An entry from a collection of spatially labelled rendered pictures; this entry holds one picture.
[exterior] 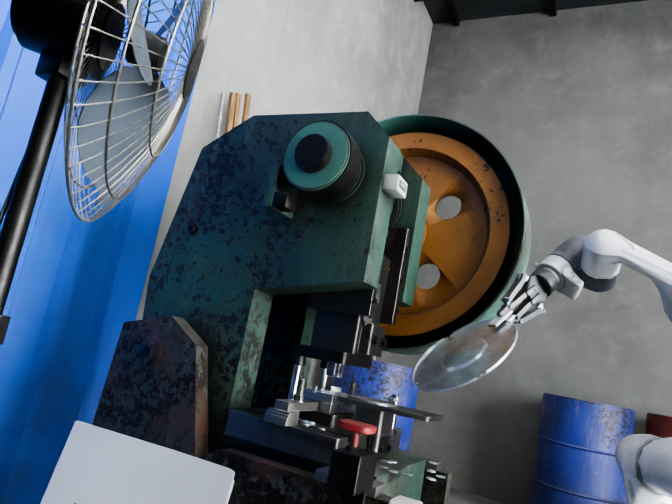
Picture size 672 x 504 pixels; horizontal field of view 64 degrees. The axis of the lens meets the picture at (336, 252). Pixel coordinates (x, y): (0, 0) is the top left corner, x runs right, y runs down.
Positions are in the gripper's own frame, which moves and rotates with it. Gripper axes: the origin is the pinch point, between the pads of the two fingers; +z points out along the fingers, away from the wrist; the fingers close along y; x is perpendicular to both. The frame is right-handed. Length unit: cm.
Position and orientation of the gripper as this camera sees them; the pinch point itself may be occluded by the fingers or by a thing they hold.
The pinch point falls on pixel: (501, 320)
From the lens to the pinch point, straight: 148.0
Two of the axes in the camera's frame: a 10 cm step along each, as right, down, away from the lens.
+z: -7.5, 5.2, -4.1
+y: -5.1, -8.5, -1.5
